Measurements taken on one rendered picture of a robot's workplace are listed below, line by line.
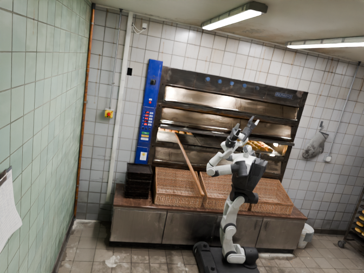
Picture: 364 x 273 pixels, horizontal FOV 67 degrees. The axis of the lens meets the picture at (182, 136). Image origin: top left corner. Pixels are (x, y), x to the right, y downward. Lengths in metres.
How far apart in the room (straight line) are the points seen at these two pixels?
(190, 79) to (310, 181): 2.31
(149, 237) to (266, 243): 1.50
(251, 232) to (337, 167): 1.69
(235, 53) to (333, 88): 1.46
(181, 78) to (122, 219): 1.76
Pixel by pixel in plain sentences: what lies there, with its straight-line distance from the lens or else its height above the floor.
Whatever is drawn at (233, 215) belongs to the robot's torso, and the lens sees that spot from 2.99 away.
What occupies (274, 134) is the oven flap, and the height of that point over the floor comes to 1.49.
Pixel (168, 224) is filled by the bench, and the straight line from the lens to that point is 3.34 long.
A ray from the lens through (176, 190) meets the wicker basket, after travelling 3.61.
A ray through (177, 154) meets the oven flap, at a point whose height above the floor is 1.04.
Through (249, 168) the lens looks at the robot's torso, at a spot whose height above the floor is 1.34.
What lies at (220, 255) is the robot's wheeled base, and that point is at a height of 0.17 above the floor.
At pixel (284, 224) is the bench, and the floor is 0.47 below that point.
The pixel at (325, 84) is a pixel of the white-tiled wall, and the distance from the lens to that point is 4.12.
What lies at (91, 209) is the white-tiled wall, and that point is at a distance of 3.86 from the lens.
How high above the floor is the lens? 2.18
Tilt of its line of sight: 15 degrees down
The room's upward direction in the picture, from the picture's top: 11 degrees clockwise
